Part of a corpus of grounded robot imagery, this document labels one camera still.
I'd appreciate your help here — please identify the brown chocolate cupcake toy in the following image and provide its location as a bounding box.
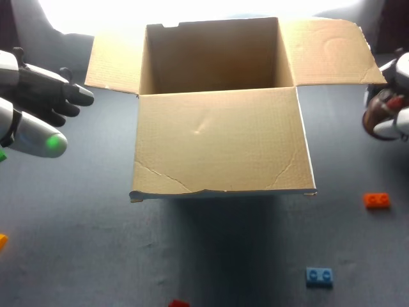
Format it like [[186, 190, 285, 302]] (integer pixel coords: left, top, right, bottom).
[[362, 89, 409, 140]]

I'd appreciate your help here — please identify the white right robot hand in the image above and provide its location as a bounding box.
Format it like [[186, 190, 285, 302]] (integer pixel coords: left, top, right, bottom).
[[362, 47, 409, 142]]

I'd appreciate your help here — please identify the cardboard box with flaps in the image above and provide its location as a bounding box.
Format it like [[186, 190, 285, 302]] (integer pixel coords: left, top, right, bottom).
[[84, 16, 388, 204]]

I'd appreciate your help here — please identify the grey table cloth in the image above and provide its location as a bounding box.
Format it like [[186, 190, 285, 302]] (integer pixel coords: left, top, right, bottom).
[[0, 52, 409, 307]]

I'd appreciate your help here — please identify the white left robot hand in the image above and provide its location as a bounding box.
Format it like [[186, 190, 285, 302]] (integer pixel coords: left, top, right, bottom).
[[0, 47, 95, 159]]

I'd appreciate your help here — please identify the orange flat toy block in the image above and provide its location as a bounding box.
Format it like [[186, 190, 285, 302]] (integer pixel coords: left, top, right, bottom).
[[363, 193, 391, 210]]

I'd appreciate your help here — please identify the blue flat toy block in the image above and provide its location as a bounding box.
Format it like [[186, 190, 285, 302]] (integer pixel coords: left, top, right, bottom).
[[305, 267, 334, 288]]

